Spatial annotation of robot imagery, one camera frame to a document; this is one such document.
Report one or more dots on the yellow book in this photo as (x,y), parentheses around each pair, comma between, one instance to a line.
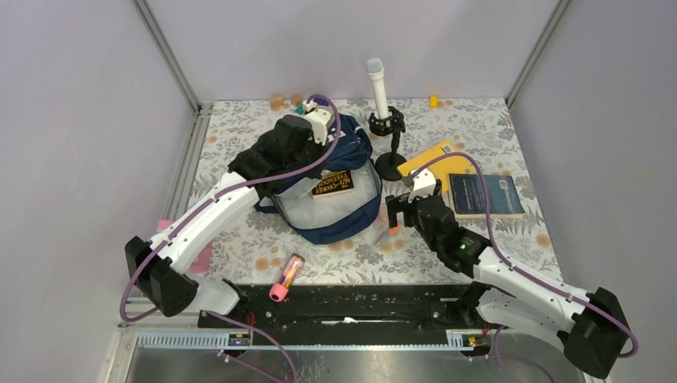
(441,169)

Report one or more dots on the pink box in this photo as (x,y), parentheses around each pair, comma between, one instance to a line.
(203,261)

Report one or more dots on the round wooden block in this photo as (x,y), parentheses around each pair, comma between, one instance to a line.
(296,100)

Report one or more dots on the black microphone stand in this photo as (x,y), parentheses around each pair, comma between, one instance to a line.
(393,126)

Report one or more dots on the tan wooden block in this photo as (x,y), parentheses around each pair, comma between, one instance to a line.
(276,103)

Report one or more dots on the pink-capped clear tube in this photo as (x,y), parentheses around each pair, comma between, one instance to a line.
(280,289)

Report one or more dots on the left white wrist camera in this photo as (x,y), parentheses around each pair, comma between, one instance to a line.
(321,118)

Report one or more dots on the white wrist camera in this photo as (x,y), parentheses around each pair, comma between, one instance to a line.
(424,184)
(321,118)

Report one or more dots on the grey orange-capped marker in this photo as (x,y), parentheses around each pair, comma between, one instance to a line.
(385,237)

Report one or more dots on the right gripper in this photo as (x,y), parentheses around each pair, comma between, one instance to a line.
(399,204)

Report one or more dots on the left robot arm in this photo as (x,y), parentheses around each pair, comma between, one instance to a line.
(159,267)

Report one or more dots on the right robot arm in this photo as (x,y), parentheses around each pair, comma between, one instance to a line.
(590,329)

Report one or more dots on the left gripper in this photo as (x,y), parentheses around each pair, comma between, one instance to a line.
(315,172)

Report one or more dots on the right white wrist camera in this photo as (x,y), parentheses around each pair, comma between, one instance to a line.
(424,184)

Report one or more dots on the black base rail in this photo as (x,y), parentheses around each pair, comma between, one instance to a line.
(362,315)

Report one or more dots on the treehouse story paperback book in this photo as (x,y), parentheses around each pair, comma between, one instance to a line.
(335,183)

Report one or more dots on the white microphone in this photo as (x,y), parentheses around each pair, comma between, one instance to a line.
(376,72)

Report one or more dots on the dark blue book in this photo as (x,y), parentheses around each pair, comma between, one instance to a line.
(468,195)

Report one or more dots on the navy blue student backpack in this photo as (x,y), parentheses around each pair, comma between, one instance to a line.
(335,218)

